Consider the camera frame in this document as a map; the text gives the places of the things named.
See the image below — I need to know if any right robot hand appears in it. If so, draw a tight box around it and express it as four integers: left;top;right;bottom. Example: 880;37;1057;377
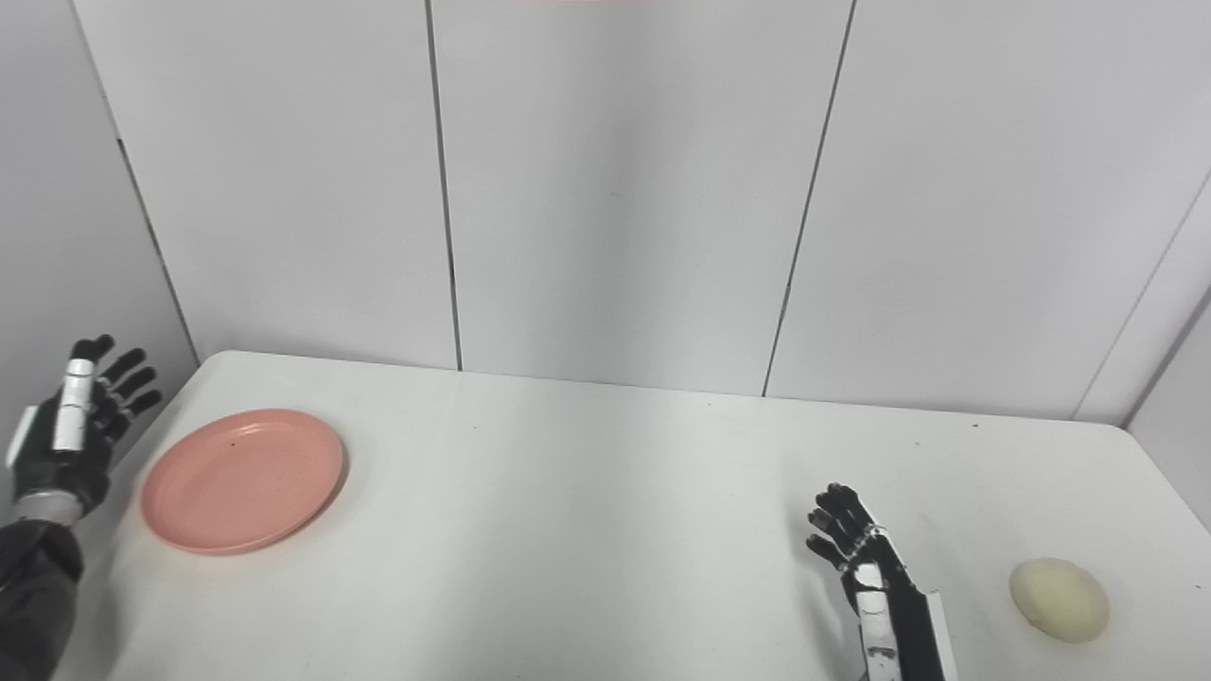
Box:
806;482;957;681

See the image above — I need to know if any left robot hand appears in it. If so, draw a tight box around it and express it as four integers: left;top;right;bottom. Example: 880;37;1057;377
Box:
7;334;163;517

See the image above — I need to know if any cream steamed bun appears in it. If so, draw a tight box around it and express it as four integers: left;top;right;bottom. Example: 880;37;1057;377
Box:
1009;557;1111;644

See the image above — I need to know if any pink round plate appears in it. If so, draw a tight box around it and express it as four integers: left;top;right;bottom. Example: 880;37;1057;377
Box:
141;409;346;556

